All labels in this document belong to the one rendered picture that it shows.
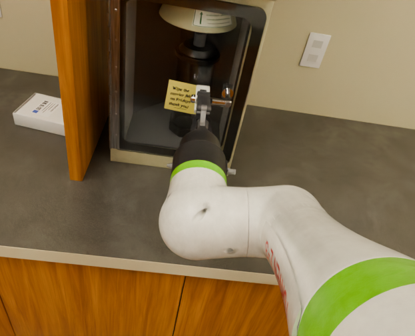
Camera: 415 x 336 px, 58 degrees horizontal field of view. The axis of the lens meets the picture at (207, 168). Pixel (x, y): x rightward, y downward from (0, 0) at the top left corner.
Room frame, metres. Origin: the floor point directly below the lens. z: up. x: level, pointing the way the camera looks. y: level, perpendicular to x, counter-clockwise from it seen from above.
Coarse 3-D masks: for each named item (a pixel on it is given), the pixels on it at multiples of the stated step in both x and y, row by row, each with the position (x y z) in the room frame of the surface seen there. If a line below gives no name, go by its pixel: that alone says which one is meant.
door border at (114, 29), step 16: (112, 0) 0.72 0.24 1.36; (112, 16) 0.72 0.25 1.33; (112, 32) 0.72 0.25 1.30; (112, 48) 0.72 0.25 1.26; (112, 64) 0.72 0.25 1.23; (112, 80) 0.72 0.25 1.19; (112, 96) 0.72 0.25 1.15; (112, 112) 0.72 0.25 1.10; (112, 128) 0.72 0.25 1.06; (112, 144) 0.72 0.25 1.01
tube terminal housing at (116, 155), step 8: (224, 0) 0.76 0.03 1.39; (232, 0) 0.76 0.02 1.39; (240, 0) 0.76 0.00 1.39; (248, 0) 0.77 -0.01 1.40; (256, 0) 0.77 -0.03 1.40; (264, 0) 0.77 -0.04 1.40; (264, 8) 0.77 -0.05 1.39; (264, 32) 0.77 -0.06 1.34; (256, 64) 0.77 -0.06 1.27; (248, 96) 0.77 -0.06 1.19; (112, 152) 0.73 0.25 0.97; (120, 152) 0.74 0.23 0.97; (128, 152) 0.74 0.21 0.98; (232, 152) 0.77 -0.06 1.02; (112, 160) 0.73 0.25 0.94; (120, 160) 0.74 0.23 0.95; (128, 160) 0.74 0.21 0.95; (136, 160) 0.74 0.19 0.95; (144, 160) 0.74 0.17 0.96; (152, 160) 0.75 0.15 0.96; (160, 160) 0.75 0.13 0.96; (168, 160) 0.75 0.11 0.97
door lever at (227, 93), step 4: (228, 88) 0.75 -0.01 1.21; (224, 92) 0.75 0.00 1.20; (228, 92) 0.74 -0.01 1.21; (232, 92) 0.75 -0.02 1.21; (192, 96) 0.70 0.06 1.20; (224, 96) 0.75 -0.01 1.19; (228, 96) 0.73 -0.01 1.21; (192, 100) 0.69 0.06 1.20; (212, 100) 0.70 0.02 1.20; (216, 100) 0.70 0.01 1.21; (220, 100) 0.70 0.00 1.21; (224, 100) 0.70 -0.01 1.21; (228, 100) 0.71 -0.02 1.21; (212, 104) 0.70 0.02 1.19; (216, 104) 0.70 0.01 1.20; (220, 104) 0.70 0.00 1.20; (224, 104) 0.70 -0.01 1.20; (228, 104) 0.70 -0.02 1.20
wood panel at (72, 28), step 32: (64, 0) 0.64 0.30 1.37; (96, 0) 0.83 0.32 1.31; (64, 32) 0.64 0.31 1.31; (96, 32) 0.82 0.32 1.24; (64, 64) 0.64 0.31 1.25; (96, 64) 0.81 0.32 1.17; (64, 96) 0.64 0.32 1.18; (96, 96) 0.80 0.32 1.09; (64, 128) 0.64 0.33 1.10; (96, 128) 0.79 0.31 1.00
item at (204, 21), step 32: (128, 0) 0.73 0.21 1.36; (160, 0) 0.73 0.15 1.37; (192, 0) 0.74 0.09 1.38; (128, 32) 0.73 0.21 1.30; (160, 32) 0.73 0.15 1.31; (192, 32) 0.74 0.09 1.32; (224, 32) 0.75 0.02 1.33; (256, 32) 0.76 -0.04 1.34; (128, 64) 0.73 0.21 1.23; (160, 64) 0.73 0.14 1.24; (192, 64) 0.74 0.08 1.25; (224, 64) 0.75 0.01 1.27; (128, 96) 0.73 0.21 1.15; (160, 96) 0.74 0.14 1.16; (128, 128) 0.73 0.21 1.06; (160, 128) 0.74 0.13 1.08; (224, 128) 0.75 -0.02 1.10
